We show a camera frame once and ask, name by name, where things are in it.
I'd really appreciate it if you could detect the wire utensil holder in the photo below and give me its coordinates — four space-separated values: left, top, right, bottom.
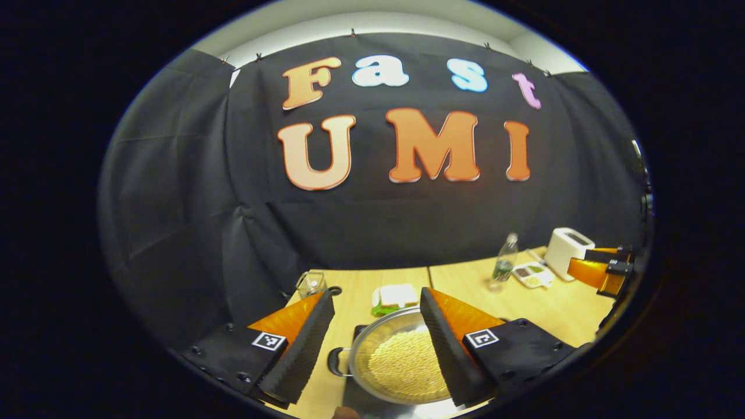
296 271 328 299

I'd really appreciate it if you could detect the sandwich with lettuce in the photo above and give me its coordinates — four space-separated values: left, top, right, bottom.
371 284 421 318

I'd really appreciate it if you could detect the pile of yellow soybeans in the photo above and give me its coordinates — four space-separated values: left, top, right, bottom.
368 330 452 402

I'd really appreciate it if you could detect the black induction cooktop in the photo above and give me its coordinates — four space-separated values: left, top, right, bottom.
342 324 466 419

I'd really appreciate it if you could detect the steel pot with black handles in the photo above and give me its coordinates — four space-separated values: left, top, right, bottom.
328 307 466 406

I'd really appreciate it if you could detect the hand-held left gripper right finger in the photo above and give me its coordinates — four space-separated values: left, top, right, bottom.
419 286 583 408

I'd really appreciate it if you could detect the black backdrop cloth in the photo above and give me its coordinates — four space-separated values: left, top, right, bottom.
98 32 650 350

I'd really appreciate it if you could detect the clear plastic water bottle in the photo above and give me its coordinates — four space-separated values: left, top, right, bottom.
488 233 519 293

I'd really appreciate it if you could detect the white divided bean dish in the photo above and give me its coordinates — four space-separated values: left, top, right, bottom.
512 262 555 289

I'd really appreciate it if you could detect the white toaster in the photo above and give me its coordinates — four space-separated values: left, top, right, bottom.
544 228 596 282

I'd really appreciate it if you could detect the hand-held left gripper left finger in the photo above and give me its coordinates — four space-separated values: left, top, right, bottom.
180 289 336 405

